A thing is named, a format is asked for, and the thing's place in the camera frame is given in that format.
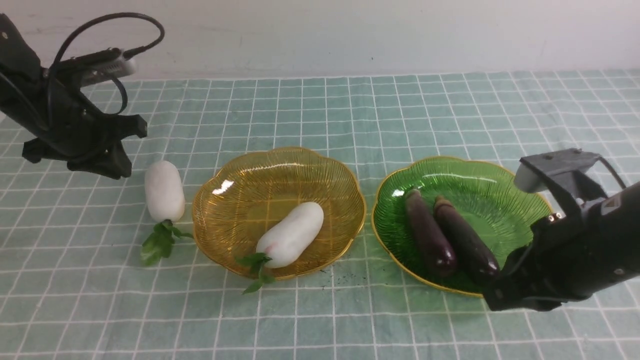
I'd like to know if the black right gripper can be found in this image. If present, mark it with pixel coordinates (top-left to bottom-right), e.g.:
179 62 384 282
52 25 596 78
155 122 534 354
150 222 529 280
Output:
483 210 601 312

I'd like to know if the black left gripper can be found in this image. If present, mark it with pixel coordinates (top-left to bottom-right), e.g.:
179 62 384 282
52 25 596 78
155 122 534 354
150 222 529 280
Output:
22 111 148 180

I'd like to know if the dark purple eggplant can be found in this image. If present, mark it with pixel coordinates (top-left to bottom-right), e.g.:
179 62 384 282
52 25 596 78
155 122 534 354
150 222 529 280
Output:
433 195 500 287

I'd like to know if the white radish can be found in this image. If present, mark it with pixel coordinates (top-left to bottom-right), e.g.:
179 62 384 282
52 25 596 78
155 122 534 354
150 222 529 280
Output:
140 160 194 267
236 202 324 295

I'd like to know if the lighter purple eggplant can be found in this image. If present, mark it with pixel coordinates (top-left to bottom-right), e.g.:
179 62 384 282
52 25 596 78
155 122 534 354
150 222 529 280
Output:
404 188 458 278

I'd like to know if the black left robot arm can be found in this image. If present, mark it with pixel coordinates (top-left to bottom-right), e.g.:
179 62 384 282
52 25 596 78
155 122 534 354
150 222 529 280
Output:
0 12 166 180

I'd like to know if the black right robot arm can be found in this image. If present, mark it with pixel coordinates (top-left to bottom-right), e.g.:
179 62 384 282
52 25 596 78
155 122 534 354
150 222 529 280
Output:
482 184 640 312

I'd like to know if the green ribbed glass plate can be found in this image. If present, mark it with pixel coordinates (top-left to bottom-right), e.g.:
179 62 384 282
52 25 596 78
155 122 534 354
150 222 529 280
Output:
371 156 553 298

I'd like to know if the amber ribbed glass plate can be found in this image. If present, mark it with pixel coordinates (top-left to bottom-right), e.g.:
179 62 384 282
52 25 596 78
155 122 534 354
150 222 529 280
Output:
192 146 367 281

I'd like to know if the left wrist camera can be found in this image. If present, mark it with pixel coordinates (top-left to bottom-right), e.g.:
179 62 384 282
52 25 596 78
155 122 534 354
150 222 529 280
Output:
70 47 138 87

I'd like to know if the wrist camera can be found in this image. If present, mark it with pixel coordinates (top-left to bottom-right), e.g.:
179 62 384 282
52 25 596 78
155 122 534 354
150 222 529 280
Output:
513 148 601 198
70 47 138 87

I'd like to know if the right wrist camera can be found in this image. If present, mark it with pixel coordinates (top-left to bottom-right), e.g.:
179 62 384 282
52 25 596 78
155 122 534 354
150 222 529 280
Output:
513 148 601 198

